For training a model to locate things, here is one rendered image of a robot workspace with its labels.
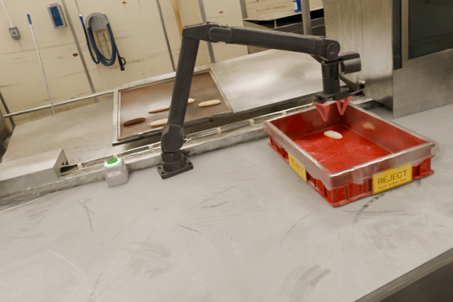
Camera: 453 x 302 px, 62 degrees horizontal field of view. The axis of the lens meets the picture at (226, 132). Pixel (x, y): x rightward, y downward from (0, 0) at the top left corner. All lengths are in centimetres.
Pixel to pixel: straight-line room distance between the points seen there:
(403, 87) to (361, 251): 77
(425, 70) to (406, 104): 14
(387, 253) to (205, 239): 43
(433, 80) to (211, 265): 107
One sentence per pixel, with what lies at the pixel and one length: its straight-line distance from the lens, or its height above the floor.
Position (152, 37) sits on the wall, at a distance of 514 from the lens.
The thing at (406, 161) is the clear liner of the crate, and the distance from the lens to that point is 110.
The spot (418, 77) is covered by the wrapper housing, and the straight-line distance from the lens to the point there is 156.
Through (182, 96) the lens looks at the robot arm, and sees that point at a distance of 126.
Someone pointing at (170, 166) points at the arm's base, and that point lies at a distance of 134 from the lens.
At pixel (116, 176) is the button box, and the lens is 140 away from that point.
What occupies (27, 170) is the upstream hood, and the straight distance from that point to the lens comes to 155.
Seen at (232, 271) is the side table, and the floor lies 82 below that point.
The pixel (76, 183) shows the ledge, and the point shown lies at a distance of 151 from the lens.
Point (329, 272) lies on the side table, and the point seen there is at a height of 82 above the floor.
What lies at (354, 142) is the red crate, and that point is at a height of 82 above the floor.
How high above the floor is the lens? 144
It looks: 23 degrees down
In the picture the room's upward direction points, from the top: 12 degrees counter-clockwise
